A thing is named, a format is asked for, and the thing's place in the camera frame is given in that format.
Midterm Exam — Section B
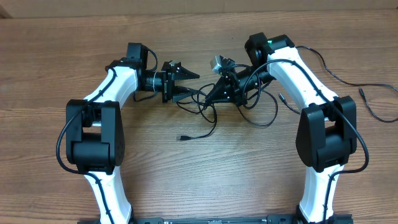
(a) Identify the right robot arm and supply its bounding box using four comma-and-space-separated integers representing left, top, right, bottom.
205, 32, 357, 223

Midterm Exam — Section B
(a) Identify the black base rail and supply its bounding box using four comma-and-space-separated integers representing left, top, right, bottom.
76, 213, 354, 224

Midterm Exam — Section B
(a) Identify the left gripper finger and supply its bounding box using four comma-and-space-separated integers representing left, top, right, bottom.
172, 86, 200, 103
177, 67, 200, 80

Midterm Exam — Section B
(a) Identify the black thick USB cable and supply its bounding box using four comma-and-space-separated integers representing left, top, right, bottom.
175, 63, 279, 142

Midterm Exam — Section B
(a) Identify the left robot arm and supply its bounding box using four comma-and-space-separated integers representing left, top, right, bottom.
59, 43, 199, 223

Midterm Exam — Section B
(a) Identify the black thin cable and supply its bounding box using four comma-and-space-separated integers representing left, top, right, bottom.
277, 45, 398, 124

